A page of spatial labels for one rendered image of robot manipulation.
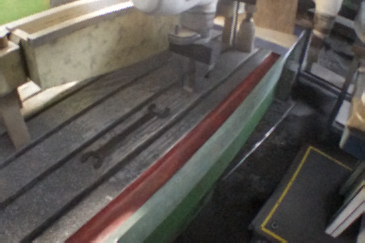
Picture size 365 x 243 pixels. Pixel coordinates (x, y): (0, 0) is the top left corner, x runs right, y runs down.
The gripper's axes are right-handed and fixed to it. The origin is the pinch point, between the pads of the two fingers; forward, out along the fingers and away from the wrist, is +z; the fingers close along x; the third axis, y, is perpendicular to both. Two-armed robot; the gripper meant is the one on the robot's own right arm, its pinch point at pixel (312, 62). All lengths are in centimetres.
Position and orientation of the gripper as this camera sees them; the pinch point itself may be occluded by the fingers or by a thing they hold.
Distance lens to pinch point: 111.1
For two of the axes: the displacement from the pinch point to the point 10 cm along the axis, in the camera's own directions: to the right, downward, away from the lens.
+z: -0.7, 8.1, 5.9
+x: 6.5, -4.1, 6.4
